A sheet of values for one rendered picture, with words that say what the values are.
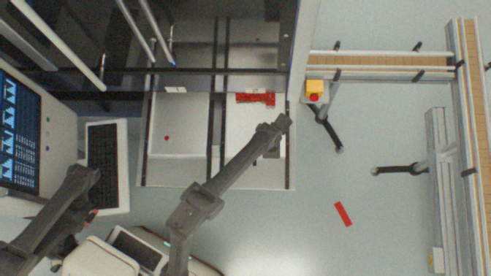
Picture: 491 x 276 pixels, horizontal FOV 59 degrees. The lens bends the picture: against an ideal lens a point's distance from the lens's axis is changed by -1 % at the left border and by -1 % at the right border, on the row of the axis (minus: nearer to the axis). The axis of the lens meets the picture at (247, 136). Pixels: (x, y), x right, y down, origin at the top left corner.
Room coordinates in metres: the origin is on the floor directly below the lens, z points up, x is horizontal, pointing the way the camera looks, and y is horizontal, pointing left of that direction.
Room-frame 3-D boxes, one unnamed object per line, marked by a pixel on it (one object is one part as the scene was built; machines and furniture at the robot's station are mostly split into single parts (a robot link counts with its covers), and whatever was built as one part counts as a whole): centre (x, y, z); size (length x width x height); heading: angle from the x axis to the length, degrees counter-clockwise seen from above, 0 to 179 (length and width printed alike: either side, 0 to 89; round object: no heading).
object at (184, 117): (0.64, 0.29, 0.90); 0.34 x 0.26 x 0.04; 170
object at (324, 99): (0.68, -0.34, 0.87); 0.14 x 0.13 x 0.02; 170
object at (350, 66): (0.73, -0.62, 0.92); 0.69 x 0.16 x 0.16; 80
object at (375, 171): (0.34, -0.98, 0.07); 0.50 x 0.08 x 0.14; 80
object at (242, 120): (0.57, -0.05, 0.90); 0.34 x 0.26 x 0.04; 171
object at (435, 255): (-0.17, -0.82, 0.50); 0.12 x 0.05 x 0.09; 170
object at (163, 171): (0.54, 0.13, 0.87); 0.70 x 0.48 x 0.02; 80
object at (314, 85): (0.65, -0.32, 1.00); 0.08 x 0.07 x 0.07; 170
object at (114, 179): (0.50, 0.68, 0.82); 0.40 x 0.14 x 0.02; 177
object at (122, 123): (0.50, 0.71, 0.79); 0.45 x 0.28 x 0.03; 177
